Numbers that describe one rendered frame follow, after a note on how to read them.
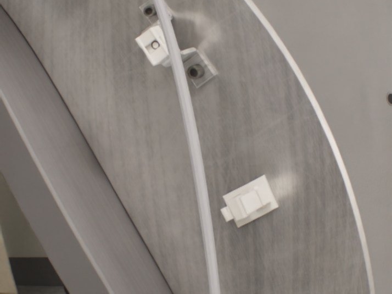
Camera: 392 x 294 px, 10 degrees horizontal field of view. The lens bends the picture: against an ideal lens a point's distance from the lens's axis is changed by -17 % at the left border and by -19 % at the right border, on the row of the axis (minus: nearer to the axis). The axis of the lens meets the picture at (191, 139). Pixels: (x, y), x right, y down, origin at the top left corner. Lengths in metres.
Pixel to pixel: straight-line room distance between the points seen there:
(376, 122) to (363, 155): 0.02
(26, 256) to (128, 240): 5.56
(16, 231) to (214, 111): 5.56
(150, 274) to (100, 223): 0.03
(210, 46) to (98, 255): 0.10
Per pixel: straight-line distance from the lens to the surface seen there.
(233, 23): 1.03
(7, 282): 6.05
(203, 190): 1.01
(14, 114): 1.04
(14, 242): 6.61
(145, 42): 1.03
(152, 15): 1.04
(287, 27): 1.02
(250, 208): 1.02
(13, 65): 1.07
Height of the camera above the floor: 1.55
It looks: 10 degrees down
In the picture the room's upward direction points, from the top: 6 degrees counter-clockwise
